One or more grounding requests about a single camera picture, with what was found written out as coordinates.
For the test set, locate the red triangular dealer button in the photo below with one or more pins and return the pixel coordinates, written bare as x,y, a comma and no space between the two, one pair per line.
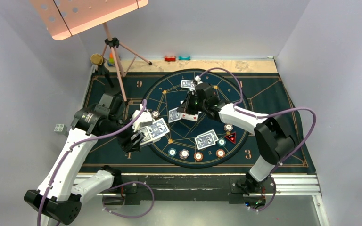
231,136

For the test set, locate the orange chip stack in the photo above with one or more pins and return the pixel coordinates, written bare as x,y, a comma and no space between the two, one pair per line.
198,156

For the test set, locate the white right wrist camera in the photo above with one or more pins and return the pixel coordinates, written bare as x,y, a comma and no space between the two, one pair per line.
196,81

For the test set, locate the blue playing card deck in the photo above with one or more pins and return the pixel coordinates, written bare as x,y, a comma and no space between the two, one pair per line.
147,138

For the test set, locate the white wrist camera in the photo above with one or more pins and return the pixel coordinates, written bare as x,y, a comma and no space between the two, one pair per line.
144,120
196,81

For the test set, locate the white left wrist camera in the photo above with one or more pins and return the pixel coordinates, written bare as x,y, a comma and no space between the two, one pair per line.
144,120

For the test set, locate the blue backed playing card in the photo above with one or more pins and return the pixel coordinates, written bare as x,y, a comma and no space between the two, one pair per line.
158,129
204,142
173,115
212,133
188,84

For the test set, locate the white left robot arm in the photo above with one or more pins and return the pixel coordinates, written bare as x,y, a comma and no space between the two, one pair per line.
57,199

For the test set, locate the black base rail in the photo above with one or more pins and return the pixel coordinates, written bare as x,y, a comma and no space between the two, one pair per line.
230,188

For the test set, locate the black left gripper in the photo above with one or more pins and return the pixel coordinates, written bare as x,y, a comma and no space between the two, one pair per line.
128,145

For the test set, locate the round blue poker mat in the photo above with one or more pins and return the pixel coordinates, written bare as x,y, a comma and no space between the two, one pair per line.
163,93

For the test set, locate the pink music stand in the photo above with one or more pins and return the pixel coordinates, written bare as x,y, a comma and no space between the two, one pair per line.
67,18

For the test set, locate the red toy block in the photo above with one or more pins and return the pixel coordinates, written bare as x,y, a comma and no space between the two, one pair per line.
170,58

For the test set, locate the teal toy block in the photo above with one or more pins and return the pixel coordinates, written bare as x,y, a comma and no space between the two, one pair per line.
184,58

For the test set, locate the orange poker chip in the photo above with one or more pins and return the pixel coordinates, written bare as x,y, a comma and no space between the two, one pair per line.
220,153

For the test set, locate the brass round knob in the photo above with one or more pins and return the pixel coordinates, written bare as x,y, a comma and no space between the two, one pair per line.
97,59

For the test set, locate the face up hearts card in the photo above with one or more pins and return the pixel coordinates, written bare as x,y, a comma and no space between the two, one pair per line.
189,117

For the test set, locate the grey lego block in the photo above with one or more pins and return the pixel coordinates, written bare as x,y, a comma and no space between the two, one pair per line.
60,128

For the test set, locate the colourful stacking toy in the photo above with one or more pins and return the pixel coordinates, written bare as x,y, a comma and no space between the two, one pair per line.
111,61

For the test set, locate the green blue chip stack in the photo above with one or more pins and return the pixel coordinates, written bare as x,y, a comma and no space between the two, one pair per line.
172,152

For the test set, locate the green blue poker chip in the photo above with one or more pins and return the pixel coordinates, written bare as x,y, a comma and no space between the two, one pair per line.
221,142

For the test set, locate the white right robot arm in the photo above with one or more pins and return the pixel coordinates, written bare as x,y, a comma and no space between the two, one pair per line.
272,133

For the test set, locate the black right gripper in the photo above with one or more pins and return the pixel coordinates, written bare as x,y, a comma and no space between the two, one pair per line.
185,107

